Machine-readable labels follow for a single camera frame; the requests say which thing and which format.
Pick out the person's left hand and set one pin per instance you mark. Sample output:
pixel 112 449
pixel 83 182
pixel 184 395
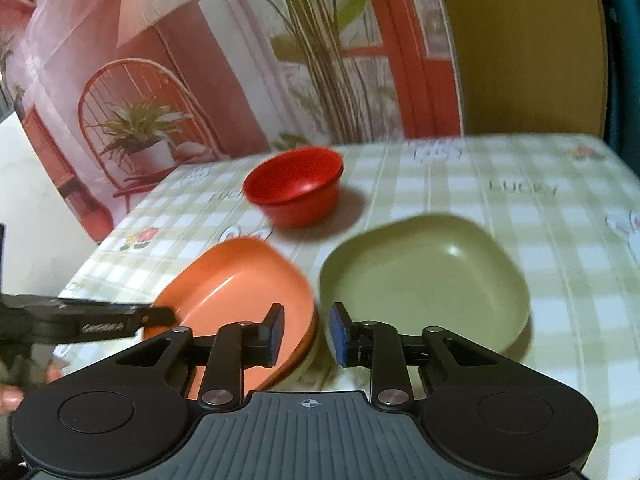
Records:
pixel 10 400

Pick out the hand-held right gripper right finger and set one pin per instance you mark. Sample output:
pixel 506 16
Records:
pixel 340 335

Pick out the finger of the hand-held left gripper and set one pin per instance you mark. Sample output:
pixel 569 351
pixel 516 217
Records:
pixel 115 322

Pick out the red bowl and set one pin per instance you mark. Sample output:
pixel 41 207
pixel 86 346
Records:
pixel 295 185

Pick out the printed room scene backdrop cloth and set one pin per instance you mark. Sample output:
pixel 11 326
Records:
pixel 225 60

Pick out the green checked printed tablecloth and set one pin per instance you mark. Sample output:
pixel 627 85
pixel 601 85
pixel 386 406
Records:
pixel 500 200

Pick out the orange plate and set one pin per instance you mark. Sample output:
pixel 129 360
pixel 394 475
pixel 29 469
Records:
pixel 235 290

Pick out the teal curtain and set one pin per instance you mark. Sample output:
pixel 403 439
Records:
pixel 622 50

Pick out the green plate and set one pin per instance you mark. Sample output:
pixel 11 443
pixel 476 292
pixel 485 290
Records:
pixel 425 280

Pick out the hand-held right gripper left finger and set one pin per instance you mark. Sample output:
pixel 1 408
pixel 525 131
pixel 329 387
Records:
pixel 274 335

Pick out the wooden panel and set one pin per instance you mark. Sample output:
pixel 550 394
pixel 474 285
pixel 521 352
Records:
pixel 525 45

